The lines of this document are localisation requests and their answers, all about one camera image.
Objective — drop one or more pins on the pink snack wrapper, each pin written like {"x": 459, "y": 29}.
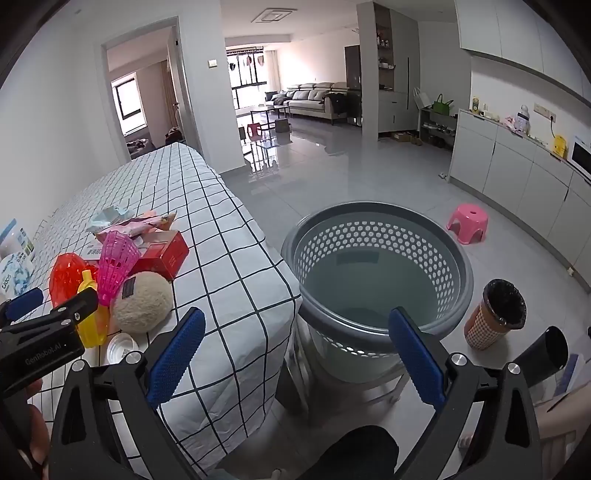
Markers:
{"x": 138, "y": 226}

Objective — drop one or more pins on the beige bedroom curtain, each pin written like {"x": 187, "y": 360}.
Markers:
{"x": 159, "y": 92}

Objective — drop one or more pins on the small red stool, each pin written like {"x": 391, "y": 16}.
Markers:
{"x": 254, "y": 130}

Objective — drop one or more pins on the black cylinder container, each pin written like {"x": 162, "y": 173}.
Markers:
{"x": 545, "y": 355}

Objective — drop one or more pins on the dark tall cabinet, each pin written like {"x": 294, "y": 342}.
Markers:
{"x": 353, "y": 67}

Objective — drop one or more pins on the beige plush ball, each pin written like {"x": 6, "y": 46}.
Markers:
{"x": 143, "y": 302}

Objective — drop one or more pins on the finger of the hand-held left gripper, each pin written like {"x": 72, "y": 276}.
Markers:
{"x": 23, "y": 302}
{"x": 78, "y": 307}

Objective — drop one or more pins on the open wall shelf niche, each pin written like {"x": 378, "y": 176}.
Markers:
{"x": 383, "y": 50}

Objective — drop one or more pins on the white microwave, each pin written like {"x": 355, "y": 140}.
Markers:
{"x": 581, "y": 157}

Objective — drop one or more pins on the purple baby bottle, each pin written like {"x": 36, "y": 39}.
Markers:
{"x": 521, "y": 121}

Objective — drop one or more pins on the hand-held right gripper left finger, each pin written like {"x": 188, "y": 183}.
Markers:
{"x": 178, "y": 355}

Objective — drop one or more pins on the yellow plastic bottle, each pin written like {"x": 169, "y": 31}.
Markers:
{"x": 94, "y": 325}

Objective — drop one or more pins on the yellow counter appliance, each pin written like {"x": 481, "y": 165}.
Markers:
{"x": 559, "y": 147}

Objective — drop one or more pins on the red translucent plastic shell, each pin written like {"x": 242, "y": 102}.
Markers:
{"x": 67, "y": 277}

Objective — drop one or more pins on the pink plastic stool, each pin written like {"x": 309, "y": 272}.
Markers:
{"x": 466, "y": 221}

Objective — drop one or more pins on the bedroom window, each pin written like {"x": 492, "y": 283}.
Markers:
{"x": 131, "y": 106}

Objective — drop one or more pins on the grey perforated laundry basket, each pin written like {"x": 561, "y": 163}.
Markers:
{"x": 369, "y": 258}

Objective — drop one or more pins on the beige sofa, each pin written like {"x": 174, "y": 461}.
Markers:
{"x": 309, "y": 99}

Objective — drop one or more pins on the white upper cabinets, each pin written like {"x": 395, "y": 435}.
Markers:
{"x": 517, "y": 32}

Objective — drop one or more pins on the dark coffee table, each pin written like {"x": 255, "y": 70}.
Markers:
{"x": 268, "y": 111}

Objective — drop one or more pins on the balcony window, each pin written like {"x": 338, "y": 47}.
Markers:
{"x": 249, "y": 78}

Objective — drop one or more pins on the white counter cabinet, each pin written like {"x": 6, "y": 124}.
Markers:
{"x": 517, "y": 175}

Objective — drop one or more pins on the person's left hand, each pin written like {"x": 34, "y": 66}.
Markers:
{"x": 37, "y": 434}

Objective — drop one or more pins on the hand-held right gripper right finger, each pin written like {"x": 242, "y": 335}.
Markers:
{"x": 415, "y": 355}

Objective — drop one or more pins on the wall power socket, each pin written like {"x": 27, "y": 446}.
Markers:
{"x": 545, "y": 113}

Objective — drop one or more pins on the checkered small waste bin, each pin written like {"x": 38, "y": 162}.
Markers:
{"x": 480, "y": 323}

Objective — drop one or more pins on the white bedroom door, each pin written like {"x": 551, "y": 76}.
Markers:
{"x": 178, "y": 83}

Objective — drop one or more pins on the white blue tissue pack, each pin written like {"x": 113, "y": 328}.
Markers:
{"x": 14, "y": 277}

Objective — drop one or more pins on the green handbag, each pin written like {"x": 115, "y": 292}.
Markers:
{"x": 443, "y": 106}

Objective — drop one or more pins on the pale blue wrapper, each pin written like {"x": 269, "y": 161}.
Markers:
{"x": 108, "y": 217}

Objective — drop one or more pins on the yellow box on counter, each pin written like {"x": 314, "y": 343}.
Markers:
{"x": 475, "y": 104}

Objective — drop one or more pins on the person's left leg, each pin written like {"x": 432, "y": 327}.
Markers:
{"x": 355, "y": 452}

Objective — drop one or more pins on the white plastic lid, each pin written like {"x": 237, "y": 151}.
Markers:
{"x": 121, "y": 347}

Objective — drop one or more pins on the pink plastic mesh cone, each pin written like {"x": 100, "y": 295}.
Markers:
{"x": 113, "y": 267}

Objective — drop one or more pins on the red cardboard box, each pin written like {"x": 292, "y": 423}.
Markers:
{"x": 161, "y": 258}

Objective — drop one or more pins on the pale blue paper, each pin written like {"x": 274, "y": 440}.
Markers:
{"x": 570, "y": 374}

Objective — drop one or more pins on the square ceiling light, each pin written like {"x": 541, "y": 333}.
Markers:
{"x": 268, "y": 15}

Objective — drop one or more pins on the white paper bag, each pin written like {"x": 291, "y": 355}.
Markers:
{"x": 421, "y": 99}

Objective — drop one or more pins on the shoe rack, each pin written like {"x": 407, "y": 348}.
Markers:
{"x": 436, "y": 129}

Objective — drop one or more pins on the white checkered tablecloth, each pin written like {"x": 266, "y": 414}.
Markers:
{"x": 184, "y": 198}

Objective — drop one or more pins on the black clothing on chair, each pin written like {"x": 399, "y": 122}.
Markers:
{"x": 339, "y": 106}

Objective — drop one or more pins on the white tub with blue lid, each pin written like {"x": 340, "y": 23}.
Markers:
{"x": 16, "y": 237}

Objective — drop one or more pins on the grey box on floor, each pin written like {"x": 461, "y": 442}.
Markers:
{"x": 283, "y": 125}

